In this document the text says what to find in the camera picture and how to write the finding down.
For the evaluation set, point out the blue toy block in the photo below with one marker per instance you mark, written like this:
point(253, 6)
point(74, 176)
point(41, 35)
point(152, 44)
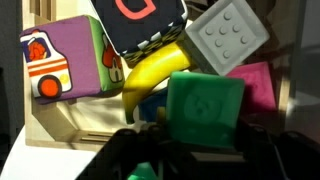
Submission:
point(151, 105)

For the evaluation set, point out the grey studded toy block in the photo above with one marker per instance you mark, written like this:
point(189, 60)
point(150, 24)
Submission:
point(226, 33)

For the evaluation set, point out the black fabric cube letter D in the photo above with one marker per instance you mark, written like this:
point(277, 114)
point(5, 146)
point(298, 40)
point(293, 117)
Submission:
point(143, 30)

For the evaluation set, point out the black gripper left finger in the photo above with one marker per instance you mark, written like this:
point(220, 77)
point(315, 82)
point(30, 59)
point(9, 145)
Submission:
point(161, 116)

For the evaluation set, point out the magenta toy block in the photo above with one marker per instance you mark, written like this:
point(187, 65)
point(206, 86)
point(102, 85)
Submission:
point(260, 88)

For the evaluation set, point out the green toy block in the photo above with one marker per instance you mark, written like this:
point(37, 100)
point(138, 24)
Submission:
point(205, 106)

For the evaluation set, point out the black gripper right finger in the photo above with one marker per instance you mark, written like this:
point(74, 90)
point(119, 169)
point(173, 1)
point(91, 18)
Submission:
point(250, 133)

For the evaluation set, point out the yellow toy banana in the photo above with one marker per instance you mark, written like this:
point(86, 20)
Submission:
point(150, 71)

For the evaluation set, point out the wooden tray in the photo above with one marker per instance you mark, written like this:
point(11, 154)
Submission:
point(43, 130)

